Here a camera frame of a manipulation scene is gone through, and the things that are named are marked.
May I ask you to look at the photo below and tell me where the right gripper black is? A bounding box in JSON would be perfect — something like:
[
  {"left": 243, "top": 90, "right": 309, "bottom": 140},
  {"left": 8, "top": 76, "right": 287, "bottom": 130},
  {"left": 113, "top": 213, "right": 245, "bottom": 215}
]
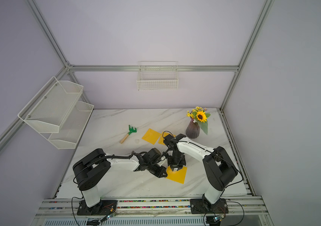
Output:
[{"left": 167, "top": 152, "right": 186, "bottom": 170}]

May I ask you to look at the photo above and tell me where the yellow envelope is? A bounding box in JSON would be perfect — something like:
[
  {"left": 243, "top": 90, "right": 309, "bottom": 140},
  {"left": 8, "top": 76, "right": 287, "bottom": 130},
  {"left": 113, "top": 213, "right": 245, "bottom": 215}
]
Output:
[
  {"left": 158, "top": 131, "right": 174, "bottom": 145},
  {"left": 166, "top": 166, "right": 187, "bottom": 184},
  {"left": 142, "top": 129, "right": 161, "bottom": 145}
]

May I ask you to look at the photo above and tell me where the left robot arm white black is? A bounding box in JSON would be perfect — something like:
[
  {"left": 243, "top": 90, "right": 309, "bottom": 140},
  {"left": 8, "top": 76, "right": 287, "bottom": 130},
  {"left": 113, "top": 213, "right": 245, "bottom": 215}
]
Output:
[{"left": 73, "top": 148, "right": 168, "bottom": 208}]

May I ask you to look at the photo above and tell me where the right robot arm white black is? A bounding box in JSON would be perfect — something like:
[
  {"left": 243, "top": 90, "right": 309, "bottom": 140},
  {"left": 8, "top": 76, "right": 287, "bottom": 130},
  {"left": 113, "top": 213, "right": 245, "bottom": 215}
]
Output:
[{"left": 163, "top": 134, "right": 240, "bottom": 206}]

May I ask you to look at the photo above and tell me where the dark purple vase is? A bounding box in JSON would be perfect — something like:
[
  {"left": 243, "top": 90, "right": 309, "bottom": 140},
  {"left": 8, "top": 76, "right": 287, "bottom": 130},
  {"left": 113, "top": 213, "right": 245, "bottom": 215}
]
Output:
[{"left": 186, "top": 119, "right": 201, "bottom": 139}]

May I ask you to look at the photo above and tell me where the sunflower bouquet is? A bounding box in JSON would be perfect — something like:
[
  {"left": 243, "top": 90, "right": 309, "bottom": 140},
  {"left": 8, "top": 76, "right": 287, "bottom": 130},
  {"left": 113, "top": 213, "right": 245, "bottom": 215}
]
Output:
[{"left": 186, "top": 106, "right": 210, "bottom": 135}]

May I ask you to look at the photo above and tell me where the lower white mesh shelf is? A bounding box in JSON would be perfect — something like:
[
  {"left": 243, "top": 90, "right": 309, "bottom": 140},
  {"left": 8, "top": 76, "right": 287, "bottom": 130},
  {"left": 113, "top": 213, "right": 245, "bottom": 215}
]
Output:
[{"left": 46, "top": 101, "right": 94, "bottom": 149}]

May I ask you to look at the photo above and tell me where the white mesh shelf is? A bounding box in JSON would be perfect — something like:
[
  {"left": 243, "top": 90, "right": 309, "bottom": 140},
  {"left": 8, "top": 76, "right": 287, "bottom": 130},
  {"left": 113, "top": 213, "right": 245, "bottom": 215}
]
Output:
[
  {"left": 46, "top": 101, "right": 94, "bottom": 149},
  {"left": 18, "top": 77, "right": 83, "bottom": 133}
]

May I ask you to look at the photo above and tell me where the upper white mesh shelf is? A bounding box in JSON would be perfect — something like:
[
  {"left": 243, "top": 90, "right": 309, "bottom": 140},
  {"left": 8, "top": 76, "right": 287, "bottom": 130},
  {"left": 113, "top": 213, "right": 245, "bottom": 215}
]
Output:
[{"left": 18, "top": 77, "right": 83, "bottom": 133}]

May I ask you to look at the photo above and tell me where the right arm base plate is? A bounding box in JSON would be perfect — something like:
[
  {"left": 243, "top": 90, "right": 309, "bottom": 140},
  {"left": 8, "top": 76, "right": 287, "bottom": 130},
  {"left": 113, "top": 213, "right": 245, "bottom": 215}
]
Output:
[{"left": 190, "top": 198, "right": 229, "bottom": 214}]

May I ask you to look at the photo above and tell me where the green toy rake wooden handle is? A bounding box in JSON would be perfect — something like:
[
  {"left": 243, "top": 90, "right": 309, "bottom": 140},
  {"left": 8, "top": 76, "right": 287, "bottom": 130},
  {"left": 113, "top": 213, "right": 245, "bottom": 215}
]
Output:
[{"left": 120, "top": 125, "right": 137, "bottom": 144}]

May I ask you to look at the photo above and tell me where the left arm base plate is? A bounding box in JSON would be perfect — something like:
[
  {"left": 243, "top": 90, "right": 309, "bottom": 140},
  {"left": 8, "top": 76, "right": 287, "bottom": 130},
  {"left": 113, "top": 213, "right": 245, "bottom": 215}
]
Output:
[{"left": 77, "top": 200, "right": 118, "bottom": 216}]

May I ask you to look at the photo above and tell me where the white wire wall basket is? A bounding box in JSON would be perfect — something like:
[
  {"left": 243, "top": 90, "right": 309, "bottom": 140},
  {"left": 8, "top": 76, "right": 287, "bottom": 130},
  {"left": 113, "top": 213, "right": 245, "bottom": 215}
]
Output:
[{"left": 137, "top": 61, "right": 179, "bottom": 91}]

